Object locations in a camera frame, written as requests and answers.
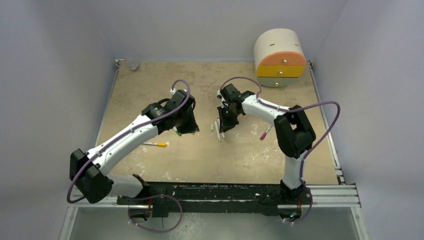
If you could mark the blue cap marker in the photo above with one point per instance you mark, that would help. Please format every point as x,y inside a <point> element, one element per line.
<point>222,135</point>

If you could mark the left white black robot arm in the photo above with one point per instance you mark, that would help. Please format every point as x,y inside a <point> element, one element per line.
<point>88,171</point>

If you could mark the pale yellow cap marker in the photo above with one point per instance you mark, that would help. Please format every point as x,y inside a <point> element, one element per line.
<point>216,127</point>

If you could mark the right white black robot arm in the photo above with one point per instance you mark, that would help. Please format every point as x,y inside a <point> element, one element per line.
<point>294,132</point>

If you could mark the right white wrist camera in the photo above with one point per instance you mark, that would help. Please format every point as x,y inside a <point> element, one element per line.
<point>222,100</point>

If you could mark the round three-drawer cabinet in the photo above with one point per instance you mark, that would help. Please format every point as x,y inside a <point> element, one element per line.
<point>278,57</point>

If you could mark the clear plastic cup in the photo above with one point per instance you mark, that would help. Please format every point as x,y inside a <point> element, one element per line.
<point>133,64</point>

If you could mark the magenta cap marker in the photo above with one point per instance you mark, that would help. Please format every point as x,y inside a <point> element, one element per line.
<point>265,132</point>

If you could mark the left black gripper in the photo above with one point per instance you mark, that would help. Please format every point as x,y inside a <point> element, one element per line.
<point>192,127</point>

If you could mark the dark green cap marker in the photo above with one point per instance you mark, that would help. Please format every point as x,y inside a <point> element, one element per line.
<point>176,131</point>

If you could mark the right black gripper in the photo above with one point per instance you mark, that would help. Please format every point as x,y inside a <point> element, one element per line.
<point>226,120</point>

